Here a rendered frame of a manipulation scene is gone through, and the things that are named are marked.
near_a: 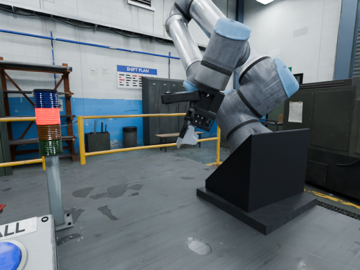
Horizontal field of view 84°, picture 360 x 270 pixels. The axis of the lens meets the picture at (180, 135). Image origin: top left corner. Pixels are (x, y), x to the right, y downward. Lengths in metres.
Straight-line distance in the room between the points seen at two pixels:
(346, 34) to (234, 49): 6.07
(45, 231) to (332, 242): 0.69
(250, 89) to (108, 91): 5.05
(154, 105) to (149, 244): 5.11
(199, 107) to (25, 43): 5.21
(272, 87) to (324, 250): 0.51
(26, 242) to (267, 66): 0.79
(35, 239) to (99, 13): 5.93
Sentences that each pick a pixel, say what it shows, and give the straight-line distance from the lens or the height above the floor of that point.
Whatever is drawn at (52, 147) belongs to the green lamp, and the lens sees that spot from 0.68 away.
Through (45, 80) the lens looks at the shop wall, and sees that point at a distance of 5.49.
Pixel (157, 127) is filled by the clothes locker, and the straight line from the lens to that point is 5.67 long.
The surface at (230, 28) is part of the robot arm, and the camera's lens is 0.54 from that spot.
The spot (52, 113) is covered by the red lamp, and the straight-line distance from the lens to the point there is 0.67.
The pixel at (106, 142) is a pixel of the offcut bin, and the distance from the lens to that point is 5.19.
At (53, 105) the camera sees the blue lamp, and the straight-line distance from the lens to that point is 0.68.
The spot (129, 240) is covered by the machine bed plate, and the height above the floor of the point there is 0.80.
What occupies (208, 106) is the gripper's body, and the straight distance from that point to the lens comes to 0.58.
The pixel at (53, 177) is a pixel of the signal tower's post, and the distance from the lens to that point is 0.72.
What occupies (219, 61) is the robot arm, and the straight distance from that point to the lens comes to 0.53.
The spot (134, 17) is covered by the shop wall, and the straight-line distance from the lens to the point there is 6.34.
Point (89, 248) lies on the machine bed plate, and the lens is 0.65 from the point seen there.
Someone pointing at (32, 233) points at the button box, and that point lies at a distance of 0.21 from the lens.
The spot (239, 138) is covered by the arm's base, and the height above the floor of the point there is 1.05.
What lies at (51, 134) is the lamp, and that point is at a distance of 0.68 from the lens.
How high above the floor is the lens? 1.17
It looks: 8 degrees down
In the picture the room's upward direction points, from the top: straight up
